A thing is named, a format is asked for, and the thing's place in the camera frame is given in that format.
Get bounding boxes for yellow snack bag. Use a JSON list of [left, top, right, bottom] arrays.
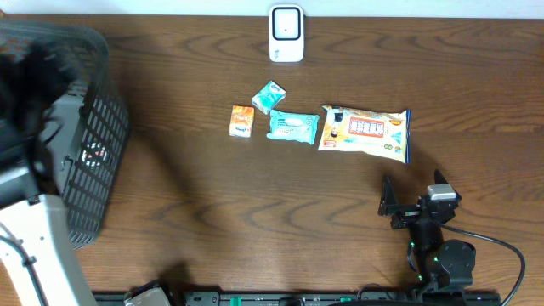
[[318, 105, 411, 164]]

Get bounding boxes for green wet wipes pack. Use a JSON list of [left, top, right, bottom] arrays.
[[267, 110, 320, 145]]

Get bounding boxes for green tissue pack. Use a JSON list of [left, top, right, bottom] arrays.
[[252, 81, 286, 115]]

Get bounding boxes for orange tissue pack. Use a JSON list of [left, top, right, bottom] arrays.
[[229, 105, 255, 138]]

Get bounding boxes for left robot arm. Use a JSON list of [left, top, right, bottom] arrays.
[[1, 42, 97, 305]]

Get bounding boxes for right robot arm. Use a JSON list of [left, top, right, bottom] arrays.
[[378, 170, 476, 305]]

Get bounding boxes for white barcode scanner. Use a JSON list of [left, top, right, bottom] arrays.
[[269, 4, 304, 63]]

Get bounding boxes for grey plastic shopping basket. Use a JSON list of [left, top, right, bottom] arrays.
[[1, 20, 131, 249]]

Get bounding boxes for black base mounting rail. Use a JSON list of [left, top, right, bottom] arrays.
[[93, 290, 502, 306]]

